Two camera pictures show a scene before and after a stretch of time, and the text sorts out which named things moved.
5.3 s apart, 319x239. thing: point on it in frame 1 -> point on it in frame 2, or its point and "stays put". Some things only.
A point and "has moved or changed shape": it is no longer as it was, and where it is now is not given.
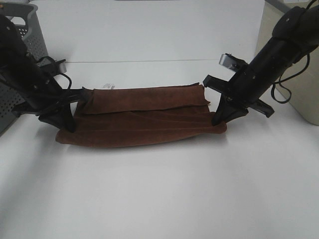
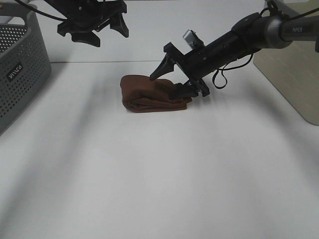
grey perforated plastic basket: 32,37 stays put
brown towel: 106,118 has moved or changed shape
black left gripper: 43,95 -> 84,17
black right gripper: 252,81 -> 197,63
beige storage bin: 298,85 stays put
